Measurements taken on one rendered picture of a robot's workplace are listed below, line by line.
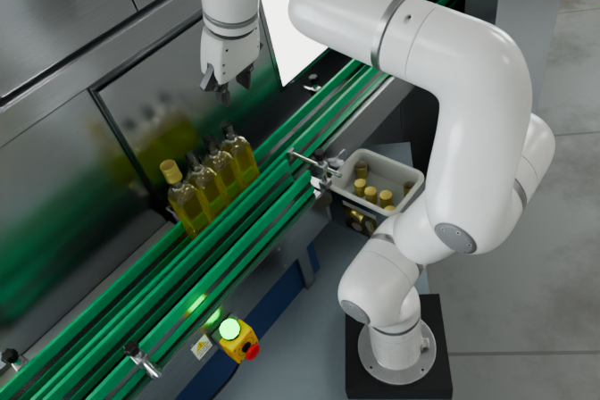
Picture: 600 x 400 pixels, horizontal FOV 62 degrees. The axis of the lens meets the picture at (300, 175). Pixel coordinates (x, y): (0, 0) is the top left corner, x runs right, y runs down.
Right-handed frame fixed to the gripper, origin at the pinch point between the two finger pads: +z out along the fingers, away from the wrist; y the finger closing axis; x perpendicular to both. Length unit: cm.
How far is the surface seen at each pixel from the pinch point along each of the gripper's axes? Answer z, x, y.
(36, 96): 6.1, -28.0, 22.9
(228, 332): 45, 21, 26
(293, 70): 40, -16, -42
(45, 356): 43, -4, 54
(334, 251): 72, 24, -18
